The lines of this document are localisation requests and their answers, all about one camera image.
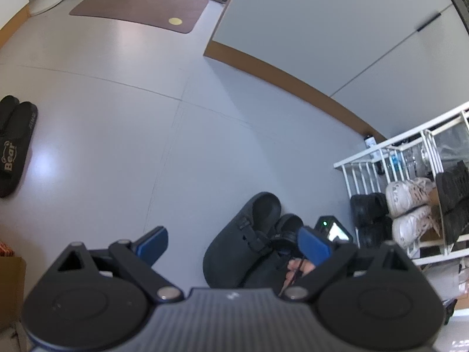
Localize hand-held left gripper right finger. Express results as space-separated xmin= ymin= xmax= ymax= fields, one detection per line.
xmin=282 ymin=226 xmax=411 ymax=304

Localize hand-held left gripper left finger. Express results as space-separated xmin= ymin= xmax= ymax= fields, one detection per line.
xmin=57 ymin=226 xmax=185 ymax=304

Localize black chunky clog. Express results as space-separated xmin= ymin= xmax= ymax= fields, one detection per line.
xmin=350 ymin=192 xmax=390 ymax=228
xmin=357 ymin=216 xmax=394 ymax=250

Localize black buckle clog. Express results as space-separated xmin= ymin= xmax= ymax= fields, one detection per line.
xmin=203 ymin=192 xmax=283 ymax=290
xmin=244 ymin=214 xmax=306 ymax=290

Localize white lace-up sneaker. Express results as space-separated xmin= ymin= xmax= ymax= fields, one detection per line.
xmin=385 ymin=177 xmax=436 ymax=218
xmin=392 ymin=205 xmax=435 ymax=250

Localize white shoe rack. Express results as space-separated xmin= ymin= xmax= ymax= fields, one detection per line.
xmin=333 ymin=103 xmax=469 ymax=268

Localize black lace-up sneaker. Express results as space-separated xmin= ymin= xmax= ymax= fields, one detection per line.
xmin=441 ymin=198 xmax=469 ymax=244
xmin=435 ymin=161 xmax=469 ymax=213

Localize person's right hand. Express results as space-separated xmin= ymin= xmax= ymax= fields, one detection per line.
xmin=284 ymin=258 xmax=316 ymax=285

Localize clear plastic water bottle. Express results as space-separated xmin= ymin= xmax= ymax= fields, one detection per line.
xmin=388 ymin=150 xmax=426 ymax=177

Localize grey plastic bag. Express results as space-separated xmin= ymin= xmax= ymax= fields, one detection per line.
xmin=432 ymin=125 xmax=469 ymax=169

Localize large cardboard box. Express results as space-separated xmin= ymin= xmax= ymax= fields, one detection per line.
xmin=0 ymin=257 xmax=27 ymax=338

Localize black printed slide sandal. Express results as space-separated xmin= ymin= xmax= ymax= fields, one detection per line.
xmin=0 ymin=95 xmax=21 ymax=138
xmin=0 ymin=101 xmax=39 ymax=199

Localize white cabinet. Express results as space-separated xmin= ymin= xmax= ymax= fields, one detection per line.
xmin=203 ymin=0 xmax=469 ymax=140

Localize brown doormat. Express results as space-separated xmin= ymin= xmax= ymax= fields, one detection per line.
xmin=69 ymin=0 xmax=209 ymax=35

